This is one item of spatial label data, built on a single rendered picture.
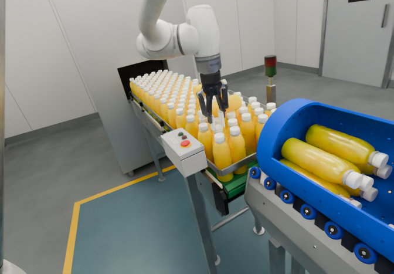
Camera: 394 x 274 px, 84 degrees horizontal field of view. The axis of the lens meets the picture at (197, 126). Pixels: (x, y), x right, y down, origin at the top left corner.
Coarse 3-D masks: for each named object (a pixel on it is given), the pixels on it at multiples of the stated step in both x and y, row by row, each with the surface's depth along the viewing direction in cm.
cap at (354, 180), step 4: (352, 172) 52; (356, 172) 52; (348, 176) 52; (352, 176) 51; (356, 176) 51; (360, 176) 51; (348, 180) 52; (352, 180) 51; (356, 180) 51; (360, 180) 52; (348, 184) 52; (352, 184) 51; (356, 184) 52; (360, 184) 53
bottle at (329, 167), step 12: (288, 144) 65; (300, 144) 63; (288, 156) 64; (300, 156) 61; (312, 156) 58; (324, 156) 57; (336, 156) 56; (312, 168) 58; (324, 168) 55; (336, 168) 54; (348, 168) 54; (336, 180) 54
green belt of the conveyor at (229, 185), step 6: (150, 114) 172; (156, 120) 159; (168, 132) 139; (252, 162) 98; (210, 168) 99; (234, 174) 93; (240, 174) 92; (246, 174) 91; (234, 180) 89; (240, 180) 89; (246, 180) 89; (222, 186) 95; (228, 186) 87; (234, 186) 87; (240, 186) 88; (228, 192) 86; (234, 192) 87; (228, 198) 88
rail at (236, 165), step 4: (256, 152) 90; (248, 156) 89; (252, 156) 89; (256, 156) 90; (240, 160) 87; (244, 160) 88; (248, 160) 89; (252, 160) 90; (232, 164) 86; (236, 164) 86; (240, 164) 88; (244, 164) 89; (224, 168) 85; (228, 168) 85; (232, 168) 86; (236, 168) 87; (224, 172) 85; (228, 172) 86
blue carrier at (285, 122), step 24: (288, 120) 62; (312, 120) 76; (336, 120) 71; (360, 120) 62; (384, 120) 52; (264, 144) 65; (384, 144) 61; (264, 168) 69; (288, 168) 59; (312, 192) 54; (384, 192) 61; (336, 216) 50; (360, 216) 44; (384, 216) 58; (384, 240) 41
